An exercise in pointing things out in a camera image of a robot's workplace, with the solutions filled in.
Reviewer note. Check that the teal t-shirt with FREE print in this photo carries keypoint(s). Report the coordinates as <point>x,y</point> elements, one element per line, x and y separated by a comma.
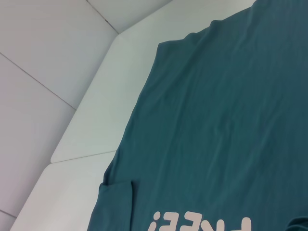
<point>216,120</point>

